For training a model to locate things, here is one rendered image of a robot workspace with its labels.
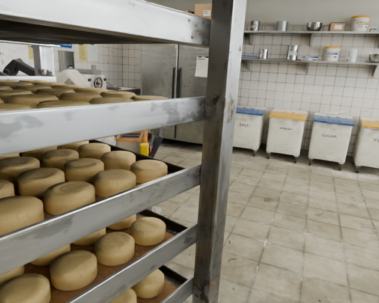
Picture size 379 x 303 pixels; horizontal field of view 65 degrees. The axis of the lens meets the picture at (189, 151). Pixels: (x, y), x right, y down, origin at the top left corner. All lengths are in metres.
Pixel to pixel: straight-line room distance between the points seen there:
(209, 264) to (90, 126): 0.27
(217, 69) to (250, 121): 4.51
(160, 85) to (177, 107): 4.73
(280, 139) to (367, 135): 1.18
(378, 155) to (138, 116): 4.72
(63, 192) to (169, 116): 0.14
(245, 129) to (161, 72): 1.67
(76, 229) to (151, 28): 0.20
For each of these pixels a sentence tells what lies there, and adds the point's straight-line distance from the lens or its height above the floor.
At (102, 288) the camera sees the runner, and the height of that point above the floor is 1.15.
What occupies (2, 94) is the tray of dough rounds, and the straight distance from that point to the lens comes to 0.40.
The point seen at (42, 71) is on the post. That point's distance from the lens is 0.71.
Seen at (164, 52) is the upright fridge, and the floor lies 1.57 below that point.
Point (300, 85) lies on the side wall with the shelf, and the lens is 5.39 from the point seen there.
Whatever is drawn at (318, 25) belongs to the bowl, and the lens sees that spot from 5.17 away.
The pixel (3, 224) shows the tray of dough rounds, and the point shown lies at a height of 1.24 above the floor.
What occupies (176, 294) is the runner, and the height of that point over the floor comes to 1.06.
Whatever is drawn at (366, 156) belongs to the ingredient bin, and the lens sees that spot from 4.93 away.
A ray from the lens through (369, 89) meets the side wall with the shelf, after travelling 5.43.
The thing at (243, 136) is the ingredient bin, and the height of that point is 0.32.
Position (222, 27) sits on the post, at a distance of 0.37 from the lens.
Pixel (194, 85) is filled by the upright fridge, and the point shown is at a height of 1.09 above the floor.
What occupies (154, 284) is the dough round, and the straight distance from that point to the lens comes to 0.48.
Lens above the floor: 1.37
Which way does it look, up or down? 16 degrees down
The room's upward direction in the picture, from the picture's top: 3 degrees clockwise
